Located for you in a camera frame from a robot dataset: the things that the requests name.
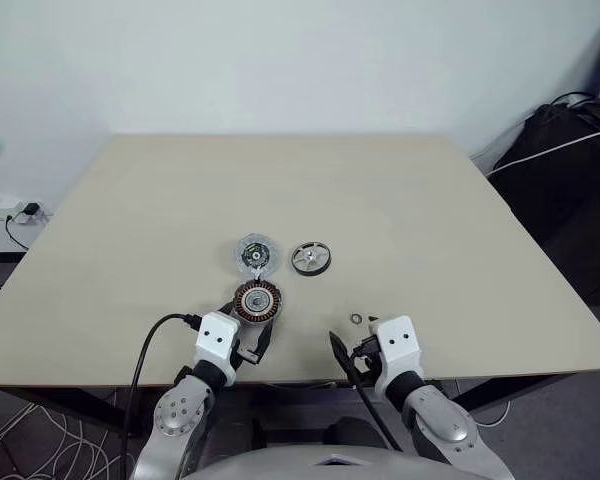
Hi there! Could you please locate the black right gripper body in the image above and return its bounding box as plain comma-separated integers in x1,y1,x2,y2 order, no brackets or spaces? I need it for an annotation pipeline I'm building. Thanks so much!
351,349,385,384

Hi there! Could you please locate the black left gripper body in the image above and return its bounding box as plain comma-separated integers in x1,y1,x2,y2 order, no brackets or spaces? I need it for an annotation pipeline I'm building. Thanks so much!
228,329,264,372

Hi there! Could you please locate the copper wound motor stator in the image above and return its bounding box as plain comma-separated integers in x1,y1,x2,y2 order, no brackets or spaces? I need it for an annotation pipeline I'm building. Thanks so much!
231,281,285,325

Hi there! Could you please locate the silver spoked motor rotor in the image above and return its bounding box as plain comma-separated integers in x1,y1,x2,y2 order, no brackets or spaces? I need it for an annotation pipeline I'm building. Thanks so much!
290,241,333,278

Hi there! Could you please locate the dark rounded shape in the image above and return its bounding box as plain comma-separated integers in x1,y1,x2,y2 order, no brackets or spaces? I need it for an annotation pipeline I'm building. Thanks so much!
323,416,392,450

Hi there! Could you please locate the silver robot torso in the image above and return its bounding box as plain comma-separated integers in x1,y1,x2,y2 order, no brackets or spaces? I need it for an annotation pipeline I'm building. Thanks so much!
182,437,481,480

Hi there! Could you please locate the black cabinet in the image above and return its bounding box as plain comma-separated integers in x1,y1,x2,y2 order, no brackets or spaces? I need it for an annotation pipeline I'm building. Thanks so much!
483,102,600,307

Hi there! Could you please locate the white power strip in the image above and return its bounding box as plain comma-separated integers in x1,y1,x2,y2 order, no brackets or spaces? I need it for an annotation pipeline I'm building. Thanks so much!
0,192,55,221

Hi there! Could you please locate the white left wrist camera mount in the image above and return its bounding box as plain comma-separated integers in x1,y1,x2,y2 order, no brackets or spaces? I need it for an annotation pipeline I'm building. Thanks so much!
193,310,242,387

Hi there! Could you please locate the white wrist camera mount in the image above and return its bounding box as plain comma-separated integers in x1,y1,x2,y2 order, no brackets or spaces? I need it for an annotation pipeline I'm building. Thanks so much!
367,314,427,397
193,310,242,387

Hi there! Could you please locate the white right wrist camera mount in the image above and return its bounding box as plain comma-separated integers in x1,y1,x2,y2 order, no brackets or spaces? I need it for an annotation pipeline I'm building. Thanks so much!
367,314,427,397

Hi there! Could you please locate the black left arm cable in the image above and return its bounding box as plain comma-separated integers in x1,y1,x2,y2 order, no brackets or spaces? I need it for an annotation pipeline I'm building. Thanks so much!
126,312,204,439

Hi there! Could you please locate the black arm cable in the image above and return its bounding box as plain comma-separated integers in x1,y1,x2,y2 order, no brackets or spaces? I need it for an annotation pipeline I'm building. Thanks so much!
126,312,204,439
350,338,405,452

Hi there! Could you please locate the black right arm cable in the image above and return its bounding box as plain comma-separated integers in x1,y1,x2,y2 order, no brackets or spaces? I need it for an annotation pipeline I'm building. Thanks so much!
350,338,405,452

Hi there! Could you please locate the black table frame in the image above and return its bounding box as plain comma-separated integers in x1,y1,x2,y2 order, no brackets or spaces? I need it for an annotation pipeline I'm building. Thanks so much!
0,369,569,441

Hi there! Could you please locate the long white cable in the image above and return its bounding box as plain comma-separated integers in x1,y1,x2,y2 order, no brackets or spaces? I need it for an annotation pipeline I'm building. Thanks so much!
484,129,600,177

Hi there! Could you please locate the white floor cable tangle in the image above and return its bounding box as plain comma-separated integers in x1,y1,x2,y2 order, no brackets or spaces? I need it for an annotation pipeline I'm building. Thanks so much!
0,284,131,480

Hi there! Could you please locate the thin black adapter cable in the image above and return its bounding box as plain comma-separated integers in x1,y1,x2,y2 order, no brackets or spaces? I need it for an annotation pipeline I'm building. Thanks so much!
3,212,31,251

